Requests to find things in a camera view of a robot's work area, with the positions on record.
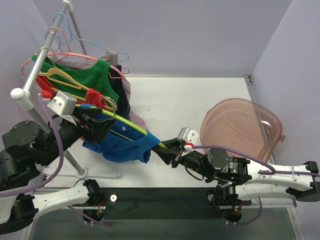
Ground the lime green hanger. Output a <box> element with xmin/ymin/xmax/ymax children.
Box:
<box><xmin>74</xmin><ymin>95</ymin><xmax>168</xmax><ymax>148</ymax></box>

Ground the blue tank top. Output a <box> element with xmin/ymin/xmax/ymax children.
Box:
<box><xmin>82</xmin><ymin>119</ymin><xmax>161</xmax><ymax>164</ymax></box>

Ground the red tank top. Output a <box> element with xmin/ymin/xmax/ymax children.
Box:
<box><xmin>36</xmin><ymin>75</ymin><xmax>106</xmax><ymax>109</ymax></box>

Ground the yellow plastic hanger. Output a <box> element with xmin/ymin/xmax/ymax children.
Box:
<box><xmin>34</xmin><ymin>51</ymin><xmax>118</xmax><ymax>111</ymax></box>

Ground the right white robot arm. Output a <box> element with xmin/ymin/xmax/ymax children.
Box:
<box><xmin>152</xmin><ymin>138</ymin><xmax>320</xmax><ymax>206</ymax></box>

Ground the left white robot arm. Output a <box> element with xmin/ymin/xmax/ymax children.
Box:
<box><xmin>0</xmin><ymin>106</ymin><xmax>116</xmax><ymax>235</ymax></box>

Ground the dark grey-blue tank top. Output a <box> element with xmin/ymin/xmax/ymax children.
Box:
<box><xmin>108</xmin><ymin>68</ymin><xmax>131</xmax><ymax>120</ymax></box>

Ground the green tank top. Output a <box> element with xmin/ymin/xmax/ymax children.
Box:
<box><xmin>40</xmin><ymin>57</ymin><xmax>119</xmax><ymax>101</ymax></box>

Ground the pink plastic hanger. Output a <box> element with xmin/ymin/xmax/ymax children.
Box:
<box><xmin>20</xmin><ymin>51</ymin><xmax>126</xmax><ymax>79</ymax></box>

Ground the silver clothes rack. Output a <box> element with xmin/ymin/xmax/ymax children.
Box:
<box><xmin>10</xmin><ymin>0</ymin><xmax>122</xmax><ymax>181</ymax></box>

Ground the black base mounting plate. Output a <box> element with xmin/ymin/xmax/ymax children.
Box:
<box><xmin>82</xmin><ymin>187</ymin><xmax>252</xmax><ymax>222</ymax></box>

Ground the pink translucent plastic basin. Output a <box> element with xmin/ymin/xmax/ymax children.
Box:
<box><xmin>200</xmin><ymin>98</ymin><xmax>286</xmax><ymax>162</ymax></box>

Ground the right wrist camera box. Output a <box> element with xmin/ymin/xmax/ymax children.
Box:
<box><xmin>177</xmin><ymin>127</ymin><xmax>199</xmax><ymax>153</ymax></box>

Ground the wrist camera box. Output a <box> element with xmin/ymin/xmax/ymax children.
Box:
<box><xmin>177</xmin><ymin>127</ymin><xmax>199</xmax><ymax>153</ymax></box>
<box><xmin>41</xmin><ymin>91</ymin><xmax>77</xmax><ymax>119</ymax></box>

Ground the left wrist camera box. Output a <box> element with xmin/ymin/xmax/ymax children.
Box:
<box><xmin>41</xmin><ymin>91</ymin><xmax>77</xmax><ymax>119</ymax></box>

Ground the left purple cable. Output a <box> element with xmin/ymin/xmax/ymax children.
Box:
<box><xmin>0</xmin><ymin>96</ymin><xmax>113</xmax><ymax>227</ymax></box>

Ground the purple cable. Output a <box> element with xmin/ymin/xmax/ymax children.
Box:
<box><xmin>191</xmin><ymin>144</ymin><xmax>320</xmax><ymax>226</ymax></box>
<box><xmin>0</xmin><ymin>96</ymin><xmax>113</xmax><ymax>227</ymax></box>

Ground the pink wire hanger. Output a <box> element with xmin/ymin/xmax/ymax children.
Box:
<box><xmin>45</xmin><ymin>26</ymin><xmax>73</xmax><ymax>53</ymax></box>

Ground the light blue wire hanger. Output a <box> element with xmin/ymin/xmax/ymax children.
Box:
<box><xmin>52</xmin><ymin>12</ymin><xmax>130</xmax><ymax>63</ymax></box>

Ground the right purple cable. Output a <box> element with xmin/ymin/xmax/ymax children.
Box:
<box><xmin>191</xmin><ymin>144</ymin><xmax>320</xmax><ymax>226</ymax></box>

